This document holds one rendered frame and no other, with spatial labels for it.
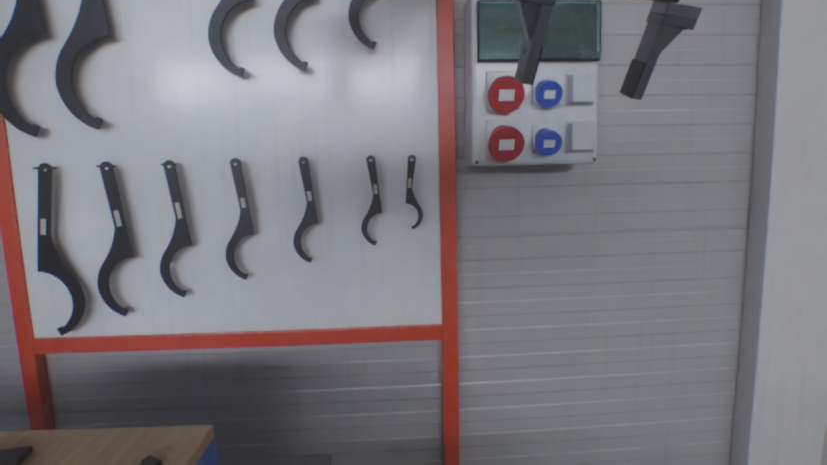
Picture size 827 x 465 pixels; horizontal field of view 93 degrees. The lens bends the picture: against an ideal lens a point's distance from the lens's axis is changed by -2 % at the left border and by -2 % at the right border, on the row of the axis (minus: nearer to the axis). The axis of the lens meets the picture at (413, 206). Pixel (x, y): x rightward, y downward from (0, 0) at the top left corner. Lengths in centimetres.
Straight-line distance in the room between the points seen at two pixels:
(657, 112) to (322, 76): 113
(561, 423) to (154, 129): 174
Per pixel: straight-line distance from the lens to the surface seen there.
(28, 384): 196
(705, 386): 197
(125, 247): 156
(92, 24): 162
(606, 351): 170
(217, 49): 143
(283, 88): 139
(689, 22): 55
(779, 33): 184
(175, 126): 150
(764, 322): 190
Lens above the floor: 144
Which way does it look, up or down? 6 degrees down
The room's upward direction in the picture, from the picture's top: 1 degrees counter-clockwise
